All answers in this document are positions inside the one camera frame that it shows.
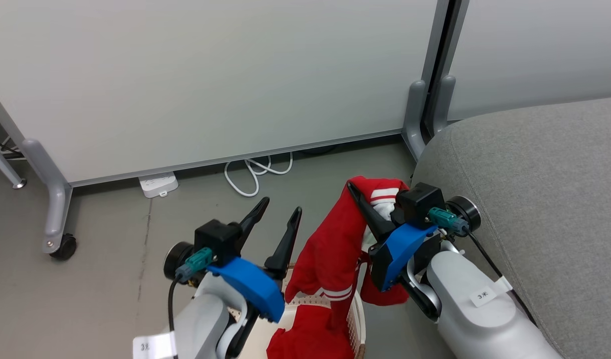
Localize white cable label tag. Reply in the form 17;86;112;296
133;332;179;359
469;276;514;308

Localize grey partition foot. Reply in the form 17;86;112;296
432;75;456;135
403;80;428;161

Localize white power strip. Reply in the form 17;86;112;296
139;172;179;199

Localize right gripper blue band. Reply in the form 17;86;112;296
347;181;481;293

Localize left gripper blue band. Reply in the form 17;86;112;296
164;197;303;324

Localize grey partition leg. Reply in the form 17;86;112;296
21;138;72;255

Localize cream perforated laundry basket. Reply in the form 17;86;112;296
229;262;368;359

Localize black cable teal connector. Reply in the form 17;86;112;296
168;248;215;335
429;207;538;325

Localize white partition panel grey frame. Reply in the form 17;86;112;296
447;0;611;121
0;0;453;188

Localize black caster wheel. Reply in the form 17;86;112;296
50;233;78;261

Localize white looped power cable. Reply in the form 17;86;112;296
224;152;294;197

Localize grey fabric sofa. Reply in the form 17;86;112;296
410;96;611;359

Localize grey metal tube leg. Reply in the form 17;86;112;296
0;136;27;190

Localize red garment white stripes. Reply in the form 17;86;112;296
266;176;410;359

